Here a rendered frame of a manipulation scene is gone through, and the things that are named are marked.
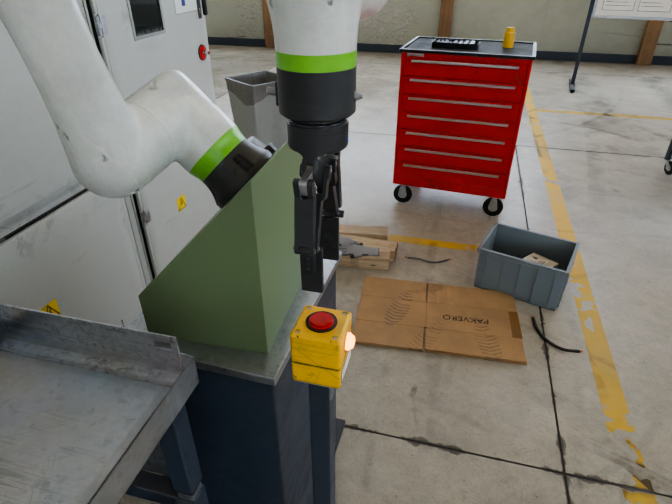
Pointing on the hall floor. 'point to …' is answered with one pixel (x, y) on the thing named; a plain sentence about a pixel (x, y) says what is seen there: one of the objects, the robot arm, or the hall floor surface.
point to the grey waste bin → (257, 107)
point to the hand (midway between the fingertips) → (321, 257)
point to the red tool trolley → (460, 115)
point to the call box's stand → (322, 443)
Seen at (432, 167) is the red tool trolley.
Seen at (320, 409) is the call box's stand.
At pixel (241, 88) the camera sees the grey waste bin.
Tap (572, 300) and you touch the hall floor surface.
